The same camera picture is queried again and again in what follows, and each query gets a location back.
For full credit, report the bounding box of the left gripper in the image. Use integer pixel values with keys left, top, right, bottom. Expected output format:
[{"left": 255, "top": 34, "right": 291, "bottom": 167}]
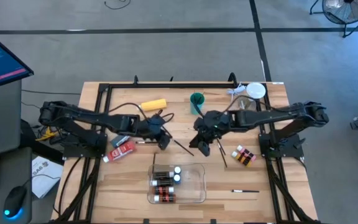
[{"left": 140, "top": 115, "right": 172, "bottom": 151}]

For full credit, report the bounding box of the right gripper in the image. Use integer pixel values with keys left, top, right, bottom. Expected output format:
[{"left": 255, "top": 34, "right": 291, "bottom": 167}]
[{"left": 188, "top": 110, "right": 231, "bottom": 157}]

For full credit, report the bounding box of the black paintbrush orange ferrule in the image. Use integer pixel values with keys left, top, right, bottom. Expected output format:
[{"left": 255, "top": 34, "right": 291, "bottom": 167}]
[{"left": 173, "top": 139, "right": 195, "bottom": 157}]

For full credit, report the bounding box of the bronze paint bottle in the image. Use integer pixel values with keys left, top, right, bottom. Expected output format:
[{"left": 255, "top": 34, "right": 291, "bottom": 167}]
[{"left": 152, "top": 170, "right": 175, "bottom": 180}]

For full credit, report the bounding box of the dark brown paint bottle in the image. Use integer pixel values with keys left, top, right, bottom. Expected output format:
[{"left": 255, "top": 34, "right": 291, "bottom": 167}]
[{"left": 150, "top": 179, "right": 174, "bottom": 187}]

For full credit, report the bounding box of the clear plastic bin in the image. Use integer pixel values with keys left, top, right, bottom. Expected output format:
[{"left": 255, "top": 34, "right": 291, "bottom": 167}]
[{"left": 147, "top": 163, "right": 207, "bottom": 205}]

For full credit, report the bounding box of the small yellow paint bottle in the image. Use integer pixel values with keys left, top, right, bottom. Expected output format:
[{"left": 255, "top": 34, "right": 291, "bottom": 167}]
[{"left": 231, "top": 150, "right": 252, "bottom": 168}]

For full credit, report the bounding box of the reddish brown paint bottle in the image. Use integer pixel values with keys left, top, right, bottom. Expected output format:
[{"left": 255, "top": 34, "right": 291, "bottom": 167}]
[{"left": 153, "top": 186, "right": 175, "bottom": 195}]

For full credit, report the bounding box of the orange paint bottle black label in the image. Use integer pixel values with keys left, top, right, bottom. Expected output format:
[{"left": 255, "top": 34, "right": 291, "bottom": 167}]
[{"left": 153, "top": 194, "right": 177, "bottom": 203}]

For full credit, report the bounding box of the large yellow paint bottle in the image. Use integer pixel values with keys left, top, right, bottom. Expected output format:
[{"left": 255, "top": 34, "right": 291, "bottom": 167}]
[{"left": 140, "top": 98, "right": 168, "bottom": 112}]

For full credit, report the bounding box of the large red paint bottle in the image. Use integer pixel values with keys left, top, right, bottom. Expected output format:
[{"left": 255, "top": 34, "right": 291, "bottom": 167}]
[{"left": 103, "top": 141, "right": 136, "bottom": 163}]

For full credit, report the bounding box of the large dark teal paint bottle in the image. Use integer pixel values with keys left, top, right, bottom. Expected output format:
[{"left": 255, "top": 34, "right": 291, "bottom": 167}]
[{"left": 110, "top": 134, "right": 131, "bottom": 149}]

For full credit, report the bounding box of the teal plastic cup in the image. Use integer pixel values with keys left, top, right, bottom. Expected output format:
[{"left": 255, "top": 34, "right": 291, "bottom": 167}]
[{"left": 190, "top": 91, "right": 206, "bottom": 115}]

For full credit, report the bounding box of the clear jar white lid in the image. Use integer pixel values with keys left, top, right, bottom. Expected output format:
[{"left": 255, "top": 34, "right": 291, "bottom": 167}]
[{"left": 225, "top": 95, "right": 291, "bottom": 113}]

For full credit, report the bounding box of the white mushroom-shaped stand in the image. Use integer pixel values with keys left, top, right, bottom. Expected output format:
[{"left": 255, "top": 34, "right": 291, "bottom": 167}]
[{"left": 239, "top": 82, "right": 267, "bottom": 111}]

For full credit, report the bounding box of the white paper booklet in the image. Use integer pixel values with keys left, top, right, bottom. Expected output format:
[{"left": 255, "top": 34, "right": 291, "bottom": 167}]
[{"left": 31, "top": 155, "right": 64, "bottom": 199}]

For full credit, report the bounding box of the black computer mouse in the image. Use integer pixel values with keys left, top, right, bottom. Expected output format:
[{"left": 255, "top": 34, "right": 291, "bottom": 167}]
[{"left": 3, "top": 185, "right": 27, "bottom": 218}]

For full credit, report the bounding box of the grey computer desk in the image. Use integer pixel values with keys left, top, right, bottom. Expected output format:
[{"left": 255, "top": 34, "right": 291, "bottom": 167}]
[{"left": 0, "top": 80, "right": 33, "bottom": 224}]

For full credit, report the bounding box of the black floor fan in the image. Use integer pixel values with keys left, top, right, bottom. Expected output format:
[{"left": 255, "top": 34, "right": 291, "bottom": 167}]
[{"left": 309, "top": 0, "right": 358, "bottom": 39}]

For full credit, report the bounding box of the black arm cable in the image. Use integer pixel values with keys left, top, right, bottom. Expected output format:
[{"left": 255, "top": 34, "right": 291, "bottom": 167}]
[{"left": 109, "top": 102, "right": 175, "bottom": 124}]

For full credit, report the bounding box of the black aluminium table frame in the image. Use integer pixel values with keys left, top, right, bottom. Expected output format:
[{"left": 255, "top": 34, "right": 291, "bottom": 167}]
[{"left": 51, "top": 73, "right": 321, "bottom": 224}]

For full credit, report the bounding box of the yellow cable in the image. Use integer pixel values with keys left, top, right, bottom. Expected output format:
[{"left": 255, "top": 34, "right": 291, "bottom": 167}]
[{"left": 35, "top": 126, "right": 58, "bottom": 142}]

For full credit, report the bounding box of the thin black desk cable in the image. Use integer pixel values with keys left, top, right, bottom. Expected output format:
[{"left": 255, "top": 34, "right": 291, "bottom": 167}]
[{"left": 21, "top": 89, "right": 82, "bottom": 95}]

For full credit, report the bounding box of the black floor cable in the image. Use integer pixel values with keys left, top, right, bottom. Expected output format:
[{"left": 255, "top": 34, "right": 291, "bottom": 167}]
[{"left": 104, "top": 0, "right": 132, "bottom": 11}]

